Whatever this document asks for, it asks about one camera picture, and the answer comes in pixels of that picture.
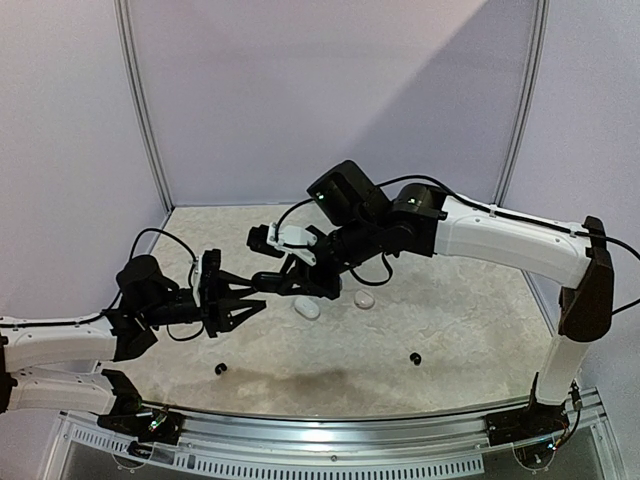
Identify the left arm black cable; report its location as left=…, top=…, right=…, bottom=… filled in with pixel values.
left=0, top=227, right=206, bottom=341

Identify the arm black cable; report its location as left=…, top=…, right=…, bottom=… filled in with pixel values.
left=274, top=173, right=640, bottom=316
left=0, top=227, right=206, bottom=341

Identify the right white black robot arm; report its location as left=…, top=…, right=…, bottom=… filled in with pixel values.
left=267, top=160, right=614, bottom=436

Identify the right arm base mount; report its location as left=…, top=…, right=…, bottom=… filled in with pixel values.
left=484, top=397, right=569, bottom=446

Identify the left aluminium corner post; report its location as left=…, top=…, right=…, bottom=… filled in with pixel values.
left=114, top=0, right=175, bottom=215

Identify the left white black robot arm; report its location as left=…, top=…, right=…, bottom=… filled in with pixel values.
left=1, top=250, right=266, bottom=434

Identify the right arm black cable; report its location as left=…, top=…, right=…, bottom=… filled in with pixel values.
left=274, top=173, right=640, bottom=316

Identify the right aluminium corner post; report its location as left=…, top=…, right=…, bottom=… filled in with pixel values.
left=493, top=0, right=549, bottom=206

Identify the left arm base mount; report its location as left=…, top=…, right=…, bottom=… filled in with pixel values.
left=97, top=400, right=186, bottom=445

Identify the aluminium corner post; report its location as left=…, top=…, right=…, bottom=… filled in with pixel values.
left=114, top=0, right=175, bottom=215
left=493, top=0, right=549, bottom=206

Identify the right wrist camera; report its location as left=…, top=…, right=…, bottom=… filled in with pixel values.
left=246, top=223, right=318, bottom=266

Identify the aluminium front rail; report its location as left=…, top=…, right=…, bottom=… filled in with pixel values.
left=41, top=389, right=626, bottom=479

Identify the black earbud charging case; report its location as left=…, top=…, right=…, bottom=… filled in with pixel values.
left=251, top=272, right=286, bottom=293

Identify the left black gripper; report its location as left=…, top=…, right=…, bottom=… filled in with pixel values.
left=140, top=269, right=265, bottom=337

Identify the black earbud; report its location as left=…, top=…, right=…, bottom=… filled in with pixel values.
left=214, top=363, right=227, bottom=375
left=409, top=352, right=422, bottom=366

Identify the white oblong charging case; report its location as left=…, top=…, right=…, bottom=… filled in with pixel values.
left=293, top=296, right=321, bottom=320

